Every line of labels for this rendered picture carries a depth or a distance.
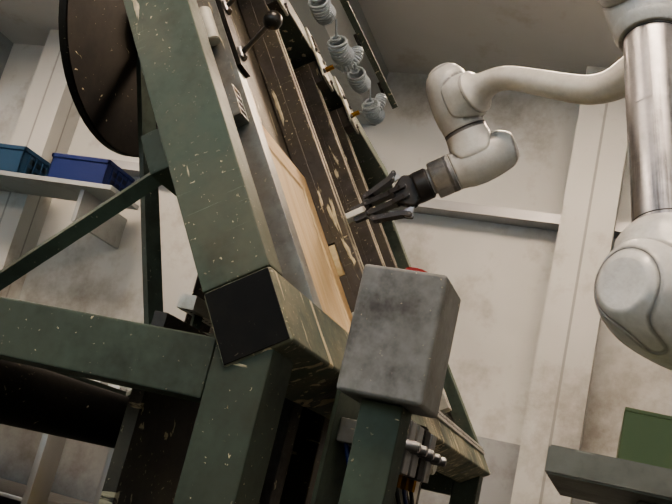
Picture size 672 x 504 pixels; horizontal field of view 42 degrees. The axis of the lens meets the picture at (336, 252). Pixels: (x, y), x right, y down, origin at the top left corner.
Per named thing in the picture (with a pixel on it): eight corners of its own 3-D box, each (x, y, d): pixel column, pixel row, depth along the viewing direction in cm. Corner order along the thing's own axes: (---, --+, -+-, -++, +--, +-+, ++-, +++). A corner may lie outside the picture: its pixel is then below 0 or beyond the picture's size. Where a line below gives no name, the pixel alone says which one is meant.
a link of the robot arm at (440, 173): (450, 163, 211) (427, 173, 212) (443, 148, 203) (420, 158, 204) (464, 195, 207) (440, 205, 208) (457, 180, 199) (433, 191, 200)
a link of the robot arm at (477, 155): (464, 195, 210) (443, 145, 211) (525, 168, 207) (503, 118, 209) (461, 189, 199) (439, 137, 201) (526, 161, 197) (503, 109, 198)
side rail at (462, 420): (447, 451, 319) (476, 440, 318) (354, 197, 363) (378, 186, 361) (451, 453, 327) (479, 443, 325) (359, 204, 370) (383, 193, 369)
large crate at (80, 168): (127, 203, 587) (135, 179, 591) (102, 184, 556) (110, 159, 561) (71, 195, 601) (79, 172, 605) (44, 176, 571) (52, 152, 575)
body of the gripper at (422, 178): (440, 202, 208) (404, 218, 209) (428, 173, 211) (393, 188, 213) (434, 191, 201) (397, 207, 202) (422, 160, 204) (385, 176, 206)
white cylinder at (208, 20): (193, 9, 172) (203, 41, 169) (206, 3, 172) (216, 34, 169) (199, 18, 175) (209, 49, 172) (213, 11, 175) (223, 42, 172)
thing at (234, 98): (226, 119, 161) (241, 112, 161) (217, 89, 164) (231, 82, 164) (235, 128, 165) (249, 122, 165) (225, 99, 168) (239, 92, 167)
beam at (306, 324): (221, 369, 122) (293, 340, 121) (201, 292, 127) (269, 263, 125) (463, 485, 322) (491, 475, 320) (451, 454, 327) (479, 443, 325)
